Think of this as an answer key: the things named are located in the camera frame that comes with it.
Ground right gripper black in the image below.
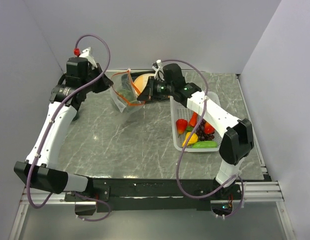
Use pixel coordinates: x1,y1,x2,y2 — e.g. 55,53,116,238
137,76,174,102

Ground clear zip bag orange zipper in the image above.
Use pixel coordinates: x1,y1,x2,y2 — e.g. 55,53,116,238
110,69,145,115

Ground green netted melon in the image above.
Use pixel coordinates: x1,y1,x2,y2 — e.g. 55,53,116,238
118,88,137,102

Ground red yellow apple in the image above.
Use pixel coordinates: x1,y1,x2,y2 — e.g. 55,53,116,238
176,118,188,135

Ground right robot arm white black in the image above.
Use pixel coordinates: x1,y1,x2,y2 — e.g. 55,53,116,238
137,60,254,199

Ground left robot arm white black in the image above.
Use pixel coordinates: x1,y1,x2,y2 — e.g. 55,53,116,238
14,54,111,201

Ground cream orange plate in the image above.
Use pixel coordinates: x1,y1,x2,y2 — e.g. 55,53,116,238
134,73,154,95

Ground black serving tray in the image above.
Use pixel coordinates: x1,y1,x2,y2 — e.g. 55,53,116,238
131,70,166,102

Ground white plastic basket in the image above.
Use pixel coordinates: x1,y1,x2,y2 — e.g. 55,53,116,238
170,97,222,153

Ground orange carrot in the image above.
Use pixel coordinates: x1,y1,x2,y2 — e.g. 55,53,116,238
189,112,198,128

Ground dark purple grapes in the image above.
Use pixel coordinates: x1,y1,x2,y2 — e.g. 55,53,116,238
196,120,215,142

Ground yellow pear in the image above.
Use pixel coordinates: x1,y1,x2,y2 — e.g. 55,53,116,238
182,132,199,147

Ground green cucumber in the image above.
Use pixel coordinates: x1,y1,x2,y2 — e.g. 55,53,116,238
192,140,218,149

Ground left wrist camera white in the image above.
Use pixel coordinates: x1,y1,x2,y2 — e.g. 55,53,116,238
73,47,97,69

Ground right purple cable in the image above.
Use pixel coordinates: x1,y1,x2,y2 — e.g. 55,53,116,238
158,58,245,219

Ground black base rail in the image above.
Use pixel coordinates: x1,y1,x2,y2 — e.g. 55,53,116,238
64,178,244,216

